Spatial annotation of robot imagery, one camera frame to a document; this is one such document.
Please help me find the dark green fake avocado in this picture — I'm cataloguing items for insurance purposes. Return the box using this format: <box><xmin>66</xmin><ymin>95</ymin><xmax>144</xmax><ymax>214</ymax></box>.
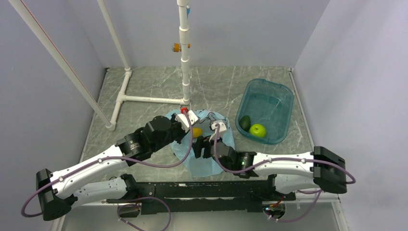
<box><xmin>239</xmin><ymin>115</ymin><xmax>251</xmax><ymax>132</ymax></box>

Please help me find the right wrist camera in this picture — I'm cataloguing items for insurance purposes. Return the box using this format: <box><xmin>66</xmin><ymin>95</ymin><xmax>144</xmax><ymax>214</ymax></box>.
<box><xmin>210</xmin><ymin>120</ymin><xmax>228</xmax><ymax>137</ymax></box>

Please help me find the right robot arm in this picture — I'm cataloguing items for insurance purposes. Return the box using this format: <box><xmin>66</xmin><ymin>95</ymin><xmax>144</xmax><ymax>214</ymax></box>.
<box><xmin>192</xmin><ymin>136</ymin><xmax>349</xmax><ymax>200</ymax></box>

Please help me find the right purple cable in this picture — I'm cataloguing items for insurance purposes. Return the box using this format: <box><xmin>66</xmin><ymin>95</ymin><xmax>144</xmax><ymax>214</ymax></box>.
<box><xmin>213</xmin><ymin>123</ymin><xmax>357</xmax><ymax>223</ymax></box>

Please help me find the orange knob on pipe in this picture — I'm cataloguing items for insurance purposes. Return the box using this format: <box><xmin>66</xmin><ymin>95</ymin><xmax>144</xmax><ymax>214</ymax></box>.
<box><xmin>171</xmin><ymin>43</ymin><xmax>182</xmax><ymax>52</ymax></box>

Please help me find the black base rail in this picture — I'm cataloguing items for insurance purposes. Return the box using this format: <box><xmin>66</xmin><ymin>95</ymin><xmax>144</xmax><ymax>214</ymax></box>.
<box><xmin>107</xmin><ymin>180</ymin><xmax>296</xmax><ymax>215</ymax></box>

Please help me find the green fake apple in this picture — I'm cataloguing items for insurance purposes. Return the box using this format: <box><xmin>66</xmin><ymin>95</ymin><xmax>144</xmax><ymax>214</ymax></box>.
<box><xmin>249</xmin><ymin>124</ymin><xmax>267</xmax><ymax>138</ymax></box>

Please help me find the yellow fake fruit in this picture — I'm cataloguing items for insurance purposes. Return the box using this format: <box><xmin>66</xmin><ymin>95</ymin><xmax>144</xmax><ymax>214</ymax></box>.
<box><xmin>192</xmin><ymin>128</ymin><xmax>203</xmax><ymax>138</ymax></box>

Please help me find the purple cable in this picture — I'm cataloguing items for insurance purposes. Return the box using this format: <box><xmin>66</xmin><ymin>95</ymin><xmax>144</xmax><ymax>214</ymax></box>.
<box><xmin>213</xmin><ymin>123</ymin><xmax>357</xmax><ymax>223</ymax></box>
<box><xmin>21</xmin><ymin>110</ymin><xmax>194</xmax><ymax>231</ymax></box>

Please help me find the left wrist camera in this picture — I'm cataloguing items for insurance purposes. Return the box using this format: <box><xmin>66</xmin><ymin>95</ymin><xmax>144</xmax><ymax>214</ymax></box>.
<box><xmin>176</xmin><ymin>110</ymin><xmax>200</xmax><ymax>132</ymax></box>

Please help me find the white PVC pipe frame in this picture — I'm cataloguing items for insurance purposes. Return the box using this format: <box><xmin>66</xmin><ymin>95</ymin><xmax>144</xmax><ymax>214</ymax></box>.
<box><xmin>9</xmin><ymin>0</ymin><xmax>191</xmax><ymax>131</ymax></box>

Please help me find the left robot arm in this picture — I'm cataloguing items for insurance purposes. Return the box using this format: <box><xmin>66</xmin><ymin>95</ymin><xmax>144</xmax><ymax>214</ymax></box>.
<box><xmin>36</xmin><ymin>111</ymin><xmax>199</xmax><ymax>221</ymax></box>

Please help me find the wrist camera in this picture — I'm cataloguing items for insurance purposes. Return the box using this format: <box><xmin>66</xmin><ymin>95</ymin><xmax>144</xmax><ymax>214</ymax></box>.
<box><xmin>210</xmin><ymin>120</ymin><xmax>228</xmax><ymax>137</ymax></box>
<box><xmin>176</xmin><ymin>110</ymin><xmax>200</xmax><ymax>132</ymax></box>

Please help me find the teal plastic bin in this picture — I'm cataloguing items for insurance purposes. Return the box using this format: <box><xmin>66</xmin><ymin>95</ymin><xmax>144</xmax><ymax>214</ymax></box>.
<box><xmin>235</xmin><ymin>78</ymin><xmax>294</xmax><ymax>145</ymax></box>

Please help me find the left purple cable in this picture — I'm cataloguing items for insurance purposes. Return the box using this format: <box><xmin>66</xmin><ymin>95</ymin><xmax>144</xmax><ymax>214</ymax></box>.
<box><xmin>21</xmin><ymin>110</ymin><xmax>194</xmax><ymax>231</ymax></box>

